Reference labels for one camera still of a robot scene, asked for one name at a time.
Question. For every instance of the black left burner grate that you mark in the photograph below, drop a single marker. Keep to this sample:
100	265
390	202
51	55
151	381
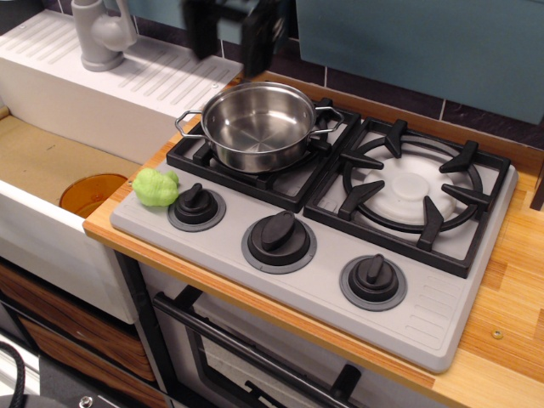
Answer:
288	188

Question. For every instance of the green toy cauliflower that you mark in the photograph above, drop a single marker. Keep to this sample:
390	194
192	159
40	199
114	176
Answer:
156	189

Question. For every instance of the stainless steel pot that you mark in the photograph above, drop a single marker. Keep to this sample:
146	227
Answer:
259	127

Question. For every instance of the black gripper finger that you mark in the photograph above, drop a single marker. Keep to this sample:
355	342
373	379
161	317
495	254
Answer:
259	34
201	22

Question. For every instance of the black oven door handle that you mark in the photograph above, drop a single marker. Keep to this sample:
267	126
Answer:
181	310

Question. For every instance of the black stove knob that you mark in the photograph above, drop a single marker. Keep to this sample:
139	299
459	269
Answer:
279	244
196	209
373	283

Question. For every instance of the white toy sink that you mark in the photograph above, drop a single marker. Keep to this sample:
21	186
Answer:
61	123

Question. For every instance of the orange sink drain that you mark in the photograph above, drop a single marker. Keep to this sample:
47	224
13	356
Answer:
87	194

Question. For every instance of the grey toy stove top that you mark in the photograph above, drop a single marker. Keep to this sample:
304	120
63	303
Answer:
424	329

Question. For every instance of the black right burner grate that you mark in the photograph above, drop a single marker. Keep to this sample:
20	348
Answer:
434	201

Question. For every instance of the black right stove knob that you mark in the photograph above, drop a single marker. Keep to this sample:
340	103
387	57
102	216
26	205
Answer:
373	283

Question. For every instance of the black left stove knob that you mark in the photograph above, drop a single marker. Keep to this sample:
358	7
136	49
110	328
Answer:
196	209

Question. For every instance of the black middle stove knob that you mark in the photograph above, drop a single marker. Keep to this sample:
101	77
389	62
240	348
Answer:
279	244

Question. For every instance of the grey toy faucet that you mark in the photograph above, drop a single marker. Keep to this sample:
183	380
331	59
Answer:
103	38

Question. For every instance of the black burner grate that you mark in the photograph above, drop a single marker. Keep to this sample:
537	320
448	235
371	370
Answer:
288	188
434	201

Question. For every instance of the wooden drawer fronts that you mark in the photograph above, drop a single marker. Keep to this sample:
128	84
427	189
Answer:
91	343

